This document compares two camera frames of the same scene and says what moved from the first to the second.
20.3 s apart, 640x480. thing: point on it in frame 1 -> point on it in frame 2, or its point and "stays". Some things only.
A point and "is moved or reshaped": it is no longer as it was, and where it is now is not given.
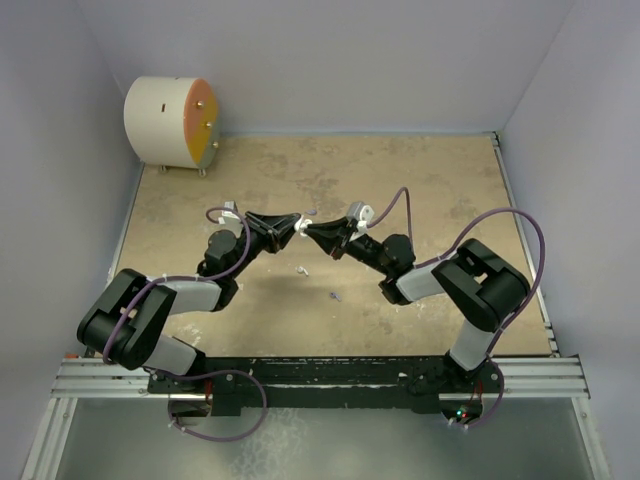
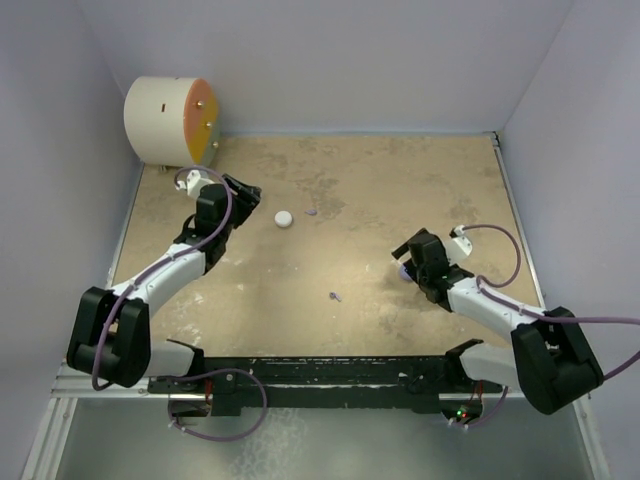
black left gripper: [278, 227] -> [244, 197]
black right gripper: [329, 236] -> [411, 269]
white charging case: [300, 225] is moved or reshaped
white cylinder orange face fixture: [172, 122] stays
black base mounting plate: [417, 384] stays
